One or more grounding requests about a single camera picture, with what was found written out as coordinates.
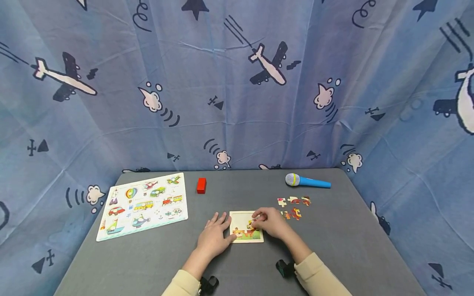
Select person's right hand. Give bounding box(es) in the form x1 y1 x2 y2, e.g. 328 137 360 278
251 207 294 242

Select small wooden puzzle frame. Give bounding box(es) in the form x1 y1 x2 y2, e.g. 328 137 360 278
229 210 265 244

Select person's right forearm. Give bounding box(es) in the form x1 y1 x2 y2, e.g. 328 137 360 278
283 233 353 296

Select person's left hand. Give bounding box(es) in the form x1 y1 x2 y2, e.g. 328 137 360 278
195 212 238 261

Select blue toy microphone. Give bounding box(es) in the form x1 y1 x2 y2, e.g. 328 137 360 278
285 173 332 189

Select black wrist band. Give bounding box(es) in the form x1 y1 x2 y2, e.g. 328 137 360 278
275 259 297 279
199 275 220 295

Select person's left forearm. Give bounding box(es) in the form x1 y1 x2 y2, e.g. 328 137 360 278
161 248 214 296

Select white vehicle puzzle board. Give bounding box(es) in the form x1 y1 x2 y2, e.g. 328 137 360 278
96 172 189 242

